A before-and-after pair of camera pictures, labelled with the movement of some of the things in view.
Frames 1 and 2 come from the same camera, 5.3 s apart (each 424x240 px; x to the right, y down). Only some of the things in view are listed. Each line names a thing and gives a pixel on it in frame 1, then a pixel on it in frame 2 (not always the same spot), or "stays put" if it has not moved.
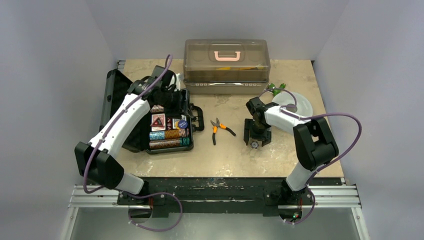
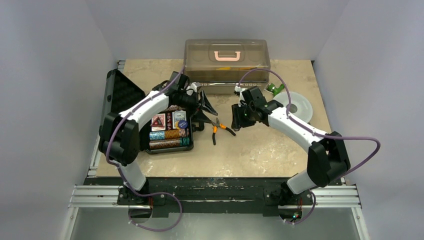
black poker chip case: (162, 129) stays put
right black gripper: (253, 136) → (239, 117)
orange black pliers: (222, 126) stays put
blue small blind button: (182, 124) stays put
